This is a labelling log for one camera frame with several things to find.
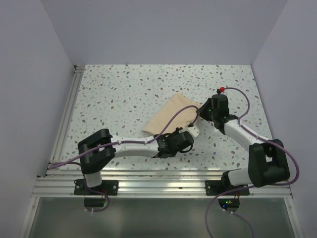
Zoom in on aluminium frame rails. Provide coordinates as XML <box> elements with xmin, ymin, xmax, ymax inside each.
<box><xmin>29</xmin><ymin>64</ymin><xmax>293</xmax><ymax>199</ymax></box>

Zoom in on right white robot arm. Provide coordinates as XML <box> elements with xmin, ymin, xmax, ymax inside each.
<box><xmin>199</xmin><ymin>94</ymin><xmax>290</xmax><ymax>195</ymax></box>

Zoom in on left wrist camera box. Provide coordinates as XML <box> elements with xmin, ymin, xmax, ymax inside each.
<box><xmin>187</xmin><ymin>125</ymin><xmax>200</xmax><ymax>138</ymax></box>

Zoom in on beige cloth mat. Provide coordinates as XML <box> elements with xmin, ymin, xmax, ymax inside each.
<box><xmin>142</xmin><ymin>93</ymin><xmax>200</xmax><ymax>135</ymax></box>

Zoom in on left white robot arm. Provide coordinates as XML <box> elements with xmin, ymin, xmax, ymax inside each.
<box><xmin>77</xmin><ymin>128</ymin><xmax>195</xmax><ymax>195</ymax></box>

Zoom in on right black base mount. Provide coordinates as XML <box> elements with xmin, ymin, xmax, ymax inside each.
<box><xmin>205</xmin><ymin>172</ymin><xmax>247</xmax><ymax>196</ymax></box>

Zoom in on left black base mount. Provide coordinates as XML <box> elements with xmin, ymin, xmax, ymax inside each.
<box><xmin>74</xmin><ymin>179</ymin><xmax>119</xmax><ymax>196</ymax></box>

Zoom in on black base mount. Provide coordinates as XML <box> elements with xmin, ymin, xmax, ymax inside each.
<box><xmin>205</xmin><ymin>172</ymin><xmax>247</xmax><ymax>196</ymax></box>
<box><xmin>74</xmin><ymin>179</ymin><xmax>119</xmax><ymax>196</ymax></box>

